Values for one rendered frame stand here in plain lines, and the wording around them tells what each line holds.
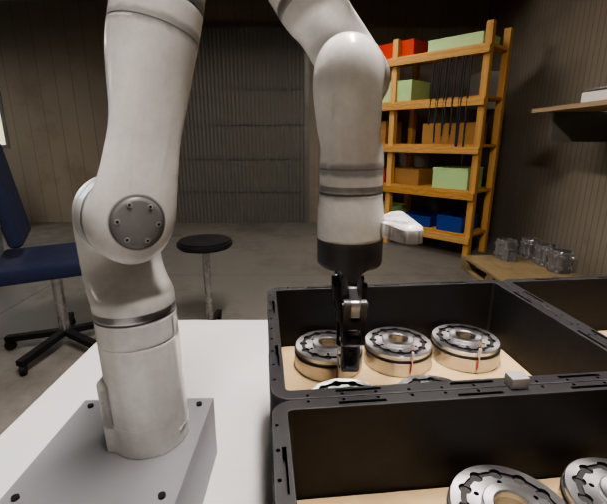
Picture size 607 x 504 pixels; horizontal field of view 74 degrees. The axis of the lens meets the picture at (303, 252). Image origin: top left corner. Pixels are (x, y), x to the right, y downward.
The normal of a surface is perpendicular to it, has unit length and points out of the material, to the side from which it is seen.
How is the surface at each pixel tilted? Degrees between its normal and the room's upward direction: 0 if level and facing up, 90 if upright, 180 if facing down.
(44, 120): 90
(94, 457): 1
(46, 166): 90
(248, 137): 90
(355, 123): 103
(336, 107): 108
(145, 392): 89
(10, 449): 0
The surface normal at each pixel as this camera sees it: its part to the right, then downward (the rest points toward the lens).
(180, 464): -0.02, -0.97
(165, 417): 0.71, 0.16
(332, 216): -0.55, 0.20
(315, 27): 0.39, 0.92
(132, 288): 0.17, -0.86
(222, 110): 0.00, 0.27
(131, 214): 0.53, 0.15
